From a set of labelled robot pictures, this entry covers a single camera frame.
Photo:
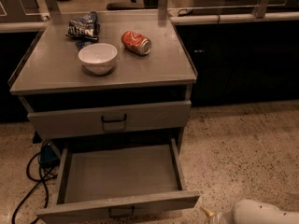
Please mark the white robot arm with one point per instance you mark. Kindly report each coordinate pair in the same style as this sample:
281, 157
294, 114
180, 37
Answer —
252, 212

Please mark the grey middle drawer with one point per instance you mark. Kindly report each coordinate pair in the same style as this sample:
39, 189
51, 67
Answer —
112, 119

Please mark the open grey bottom drawer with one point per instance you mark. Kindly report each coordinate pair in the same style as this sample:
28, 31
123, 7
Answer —
112, 182

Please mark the red soda can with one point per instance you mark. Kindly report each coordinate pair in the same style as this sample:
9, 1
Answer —
136, 43

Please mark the white ceramic bowl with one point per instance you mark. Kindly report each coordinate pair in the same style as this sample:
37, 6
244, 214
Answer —
99, 58

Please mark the blue chip bag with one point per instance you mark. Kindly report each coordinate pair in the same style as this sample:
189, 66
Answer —
84, 29

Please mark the blue power box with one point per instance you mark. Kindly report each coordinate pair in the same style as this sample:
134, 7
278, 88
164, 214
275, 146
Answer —
49, 156

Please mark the grey counter rail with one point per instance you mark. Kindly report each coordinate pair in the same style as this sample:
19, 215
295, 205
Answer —
234, 18

